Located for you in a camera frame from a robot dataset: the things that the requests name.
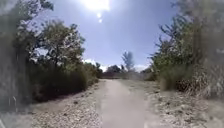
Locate dry gravel verge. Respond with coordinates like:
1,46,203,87
119,79,224,128
9,79,107,128

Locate pale dirt path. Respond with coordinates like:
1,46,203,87
97,79,161,128

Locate dark distant trees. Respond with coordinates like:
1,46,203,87
105,64,126,74

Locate slender pale tree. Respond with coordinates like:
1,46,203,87
121,50,136,73

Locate row of green bushes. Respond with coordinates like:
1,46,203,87
0,0,104,111
146,0,224,99

